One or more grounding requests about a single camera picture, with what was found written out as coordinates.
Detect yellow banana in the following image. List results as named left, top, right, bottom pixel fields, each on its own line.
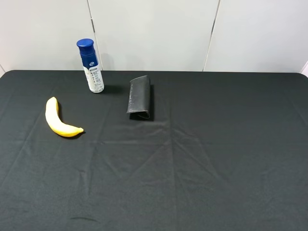
left=45, top=97, right=84, bottom=137

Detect black folded pouch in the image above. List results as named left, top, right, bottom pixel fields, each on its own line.
left=126, top=75, right=154, bottom=121

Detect black tablecloth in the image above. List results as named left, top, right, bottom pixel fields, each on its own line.
left=0, top=70, right=308, bottom=231

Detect blue and white spray bottle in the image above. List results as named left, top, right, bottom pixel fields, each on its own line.
left=77, top=38, right=104, bottom=93

